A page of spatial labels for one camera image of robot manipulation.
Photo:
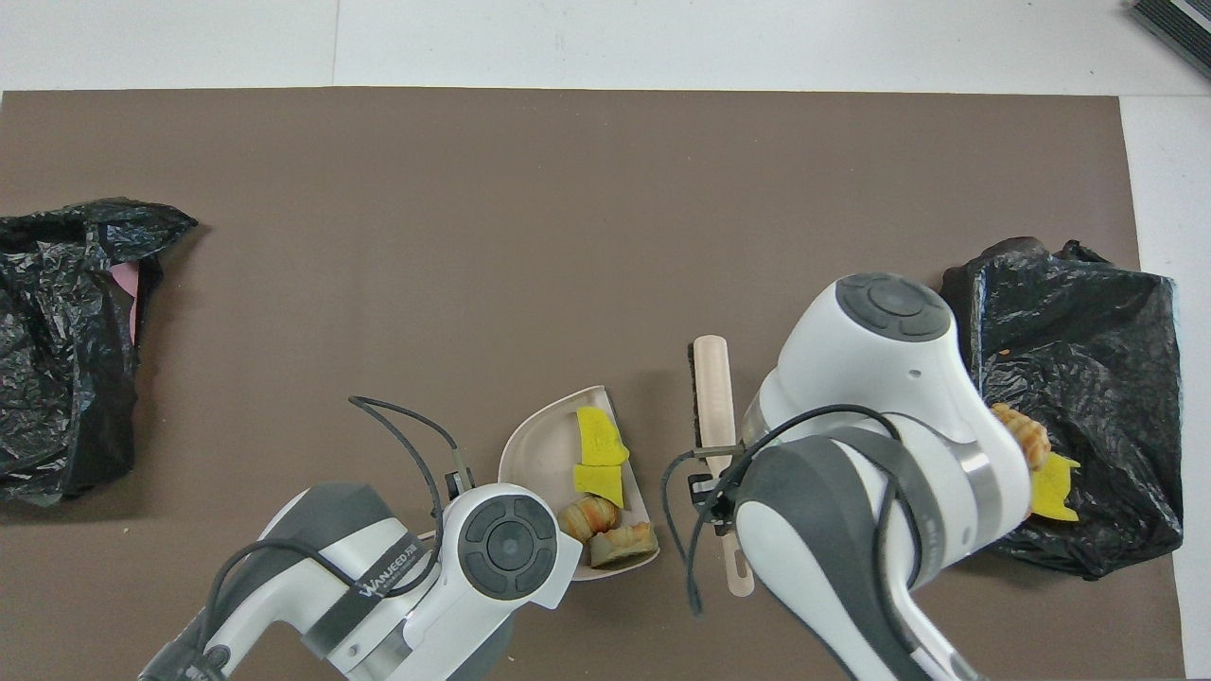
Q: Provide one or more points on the notched yellow sponge piece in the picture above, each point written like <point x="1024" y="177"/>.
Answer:
<point x="1055" y="492"/>

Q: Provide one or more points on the beige hand brush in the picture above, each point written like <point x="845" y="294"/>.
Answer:
<point x="714" y="388"/>

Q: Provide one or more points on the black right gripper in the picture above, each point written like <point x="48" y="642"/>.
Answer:
<point x="727" y="518"/>

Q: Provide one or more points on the pink plastic bin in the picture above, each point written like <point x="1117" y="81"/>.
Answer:
<point x="128" y="293"/>

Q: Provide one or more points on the crumpled black trash bag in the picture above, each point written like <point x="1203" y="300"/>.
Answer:
<point x="57" y="378"/>

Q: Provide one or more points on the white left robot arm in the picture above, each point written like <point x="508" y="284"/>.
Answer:
<point x="511" y="558"/>

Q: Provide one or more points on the dark ribbed panel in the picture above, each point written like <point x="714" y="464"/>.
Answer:
<point x="1183" y="24"/>

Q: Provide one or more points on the black bag lined bin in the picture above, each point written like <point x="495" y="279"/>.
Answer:
<point x="1088" y="331"/>

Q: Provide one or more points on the striped bread roll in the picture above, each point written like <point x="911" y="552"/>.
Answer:
<point x="588" y="518"/>

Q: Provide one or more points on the yellow green sponge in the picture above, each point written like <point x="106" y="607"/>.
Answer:
<point x="599" y="437"/>
<point x="601" y="482"/>

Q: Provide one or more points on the golden croissant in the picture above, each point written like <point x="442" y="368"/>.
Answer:
<point x="1026" y="435"/>

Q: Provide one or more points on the pale bread chunk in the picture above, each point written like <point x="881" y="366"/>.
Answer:
<point x="624" y="546"/>

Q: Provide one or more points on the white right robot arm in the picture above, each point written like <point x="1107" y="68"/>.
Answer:
<point x="880" y="378"/>

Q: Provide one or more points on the beige plastic dustpan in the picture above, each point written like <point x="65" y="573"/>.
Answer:
<point x="544" y="454"/>

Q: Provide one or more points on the brown table mat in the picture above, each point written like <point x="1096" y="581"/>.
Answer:
<point x="473" y="170"/>

